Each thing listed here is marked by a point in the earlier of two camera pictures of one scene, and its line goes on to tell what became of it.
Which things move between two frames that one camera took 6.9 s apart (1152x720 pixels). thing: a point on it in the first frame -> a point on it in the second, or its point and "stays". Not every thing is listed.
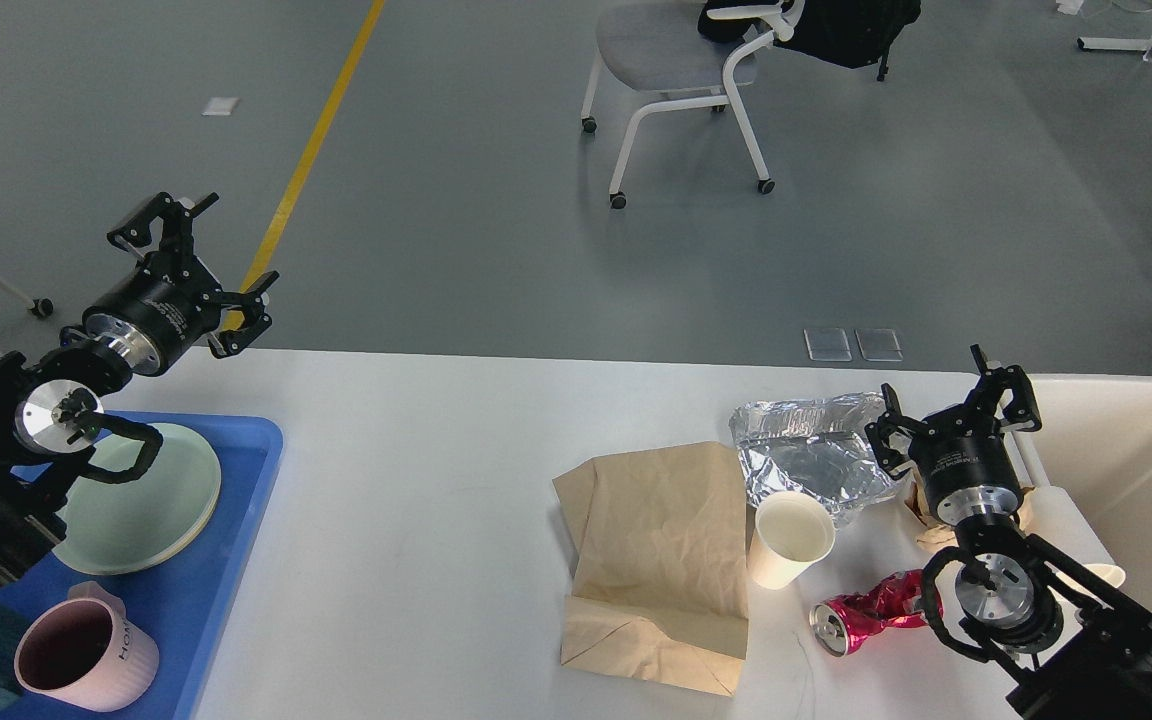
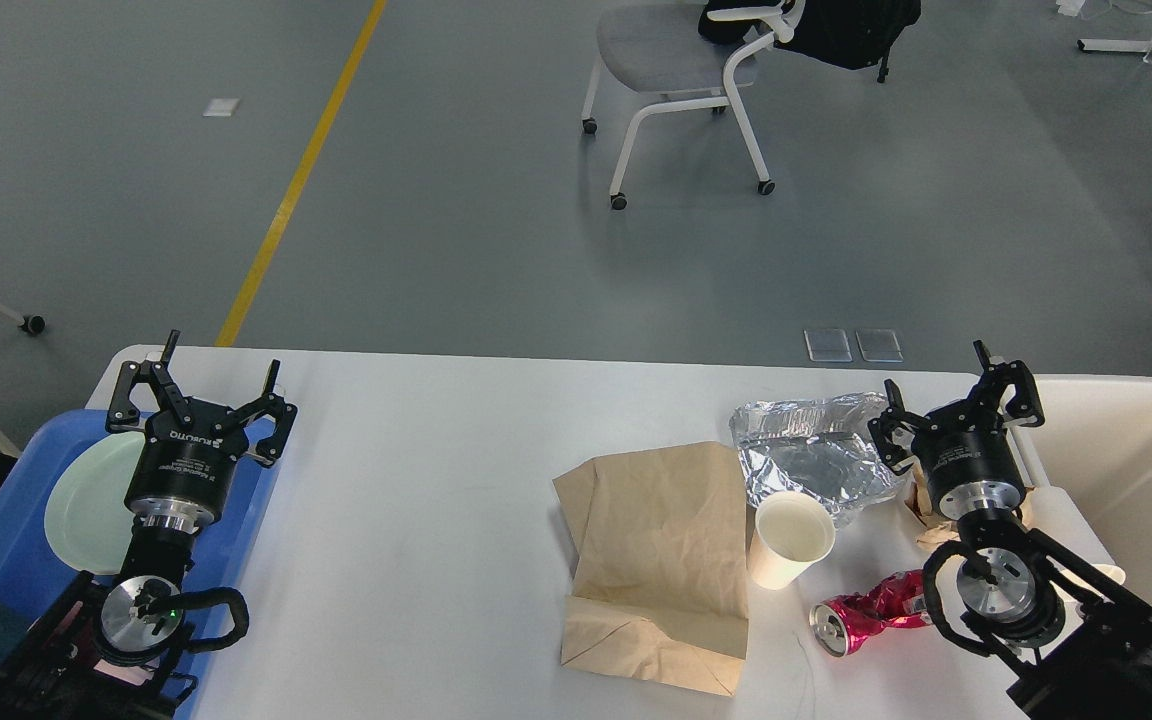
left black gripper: (168, 303) -> (179, 476)
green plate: (120, 526) stays
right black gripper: (967, 465) stays
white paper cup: (794, 531) stays
